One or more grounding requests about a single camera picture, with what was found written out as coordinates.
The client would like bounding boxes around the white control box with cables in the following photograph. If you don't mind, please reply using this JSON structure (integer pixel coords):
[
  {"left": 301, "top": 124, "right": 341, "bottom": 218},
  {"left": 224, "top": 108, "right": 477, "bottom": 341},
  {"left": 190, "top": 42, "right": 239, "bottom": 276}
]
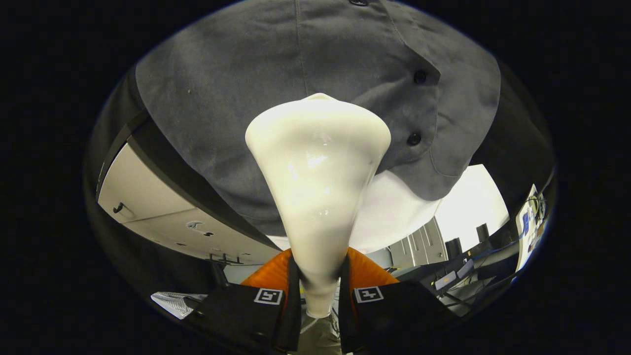
[{"left": 514, "top": 184, "right": 549, "bottom": 273}]

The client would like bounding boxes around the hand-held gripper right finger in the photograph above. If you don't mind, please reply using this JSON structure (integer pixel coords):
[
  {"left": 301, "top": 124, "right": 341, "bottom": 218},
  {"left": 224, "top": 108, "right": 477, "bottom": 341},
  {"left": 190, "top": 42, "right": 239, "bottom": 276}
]
[{"left": 338, "top": 247, "right": 460, "bottom": 355}]

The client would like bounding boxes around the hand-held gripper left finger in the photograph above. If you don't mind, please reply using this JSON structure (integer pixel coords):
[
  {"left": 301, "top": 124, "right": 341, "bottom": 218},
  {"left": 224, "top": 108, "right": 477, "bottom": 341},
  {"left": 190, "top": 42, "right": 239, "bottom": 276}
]
[{"left": 190, "top": 248, "right": 303, "bottom": 355}]

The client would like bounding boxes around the white garment steamer head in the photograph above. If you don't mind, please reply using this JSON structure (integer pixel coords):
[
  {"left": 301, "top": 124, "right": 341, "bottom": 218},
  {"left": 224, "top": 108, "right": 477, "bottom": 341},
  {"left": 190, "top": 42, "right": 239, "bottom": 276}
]
[{"left": 245, "top": 93, "right": 392, "bottom": 319}]

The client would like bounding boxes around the grey metal locker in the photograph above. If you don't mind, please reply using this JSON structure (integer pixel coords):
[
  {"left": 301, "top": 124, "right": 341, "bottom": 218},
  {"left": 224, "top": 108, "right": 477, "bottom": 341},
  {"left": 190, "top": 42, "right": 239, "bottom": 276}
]
[{"left": 388, "top": 217, "right": 449, "bottom": 270}]

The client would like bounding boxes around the blue cable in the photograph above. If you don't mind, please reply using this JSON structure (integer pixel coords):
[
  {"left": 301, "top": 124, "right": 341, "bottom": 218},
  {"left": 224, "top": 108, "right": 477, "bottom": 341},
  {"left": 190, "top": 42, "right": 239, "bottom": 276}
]
[{"left": 466, "top": 232, "right": 526, "bottom": 263}]

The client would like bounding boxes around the white mannequin torso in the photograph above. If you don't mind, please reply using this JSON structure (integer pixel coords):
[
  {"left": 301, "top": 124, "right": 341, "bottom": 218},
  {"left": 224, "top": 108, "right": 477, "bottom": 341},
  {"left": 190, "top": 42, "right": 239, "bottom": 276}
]
[{"left": 266, "top": 169, "right": 445, "bottom": 255}]

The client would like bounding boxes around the grey button-up shirt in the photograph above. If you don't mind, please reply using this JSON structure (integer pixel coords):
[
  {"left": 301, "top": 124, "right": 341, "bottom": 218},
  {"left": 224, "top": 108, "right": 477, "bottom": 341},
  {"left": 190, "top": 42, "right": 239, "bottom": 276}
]
[{"left": 135, "top": 0, "right": 502, "bottom": 238}]

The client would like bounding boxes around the silver foil sheet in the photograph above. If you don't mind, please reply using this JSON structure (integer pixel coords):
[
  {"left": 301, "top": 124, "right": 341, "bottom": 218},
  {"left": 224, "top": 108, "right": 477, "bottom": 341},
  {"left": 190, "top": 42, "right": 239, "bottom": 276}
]
[{"left": 150, "top": 291, "right": 209, "bottom": 320}]

